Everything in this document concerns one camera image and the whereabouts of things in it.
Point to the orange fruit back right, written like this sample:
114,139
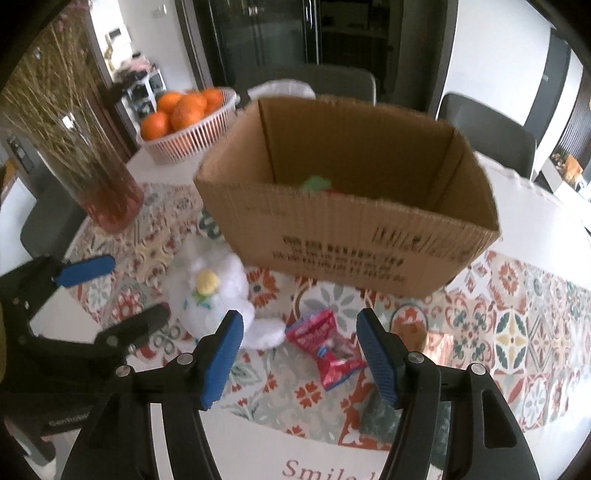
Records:
214,100

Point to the red hawthorn snack bag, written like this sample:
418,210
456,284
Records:
335,357

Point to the white plastic fruit basket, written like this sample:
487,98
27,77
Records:
198,138

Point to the green soft toy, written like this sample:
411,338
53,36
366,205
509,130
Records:
317,184

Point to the dark side chair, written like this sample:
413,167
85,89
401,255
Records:
52,223

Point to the brown cardboard box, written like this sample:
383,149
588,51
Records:
416,206

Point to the dark green glitter pouch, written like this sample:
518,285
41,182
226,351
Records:
380,422

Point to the orange fruit front centre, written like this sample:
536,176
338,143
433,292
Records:
184,116

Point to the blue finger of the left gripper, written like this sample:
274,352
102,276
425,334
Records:
83,271
134,332

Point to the white plush toy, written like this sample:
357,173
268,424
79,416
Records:
205,280

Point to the glass vase with dried flowers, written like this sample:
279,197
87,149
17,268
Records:
54,97

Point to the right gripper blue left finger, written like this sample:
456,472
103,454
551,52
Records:
216,355

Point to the orange fruit back left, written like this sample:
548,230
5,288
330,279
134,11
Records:
167,102

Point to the floral fabric tissue pouch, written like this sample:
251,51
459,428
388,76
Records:
282,88

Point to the white shoe rack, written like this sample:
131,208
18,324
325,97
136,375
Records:
142,95

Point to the orange fruit front left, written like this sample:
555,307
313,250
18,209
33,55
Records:
154,126

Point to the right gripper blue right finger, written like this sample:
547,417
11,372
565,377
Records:
384,354

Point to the dark chair right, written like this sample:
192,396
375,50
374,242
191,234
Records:
491,133

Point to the dark chair left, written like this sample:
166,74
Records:
331,80

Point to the black glass door cabinet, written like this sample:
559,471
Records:
225,37

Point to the white tv console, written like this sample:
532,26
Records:
564,175

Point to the orange fruit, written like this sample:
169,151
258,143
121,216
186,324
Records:
196,100
214,100
167,102
154,126
184,116

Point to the orange fruit middle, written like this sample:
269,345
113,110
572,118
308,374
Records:
196,100

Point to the patterned white table runner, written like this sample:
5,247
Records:
522,309

